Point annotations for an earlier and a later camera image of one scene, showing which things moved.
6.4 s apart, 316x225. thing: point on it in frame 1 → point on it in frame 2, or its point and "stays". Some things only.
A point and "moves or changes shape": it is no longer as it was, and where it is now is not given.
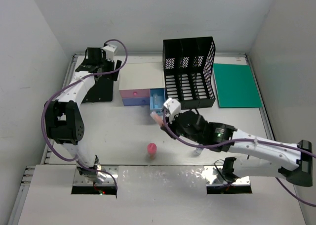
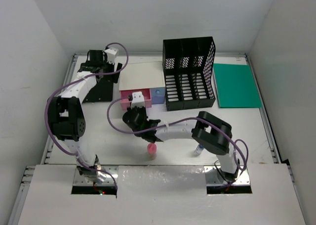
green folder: [235, 86] stays
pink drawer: [135, 93] moves or changes shape
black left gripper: [110, 75] stays
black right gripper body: [179, 130] → [141, 111]
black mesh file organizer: [188, 70] stays
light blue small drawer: [157, 96] moves or changes shape
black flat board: [102, 90] stays
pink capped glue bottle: [152, 149] stays
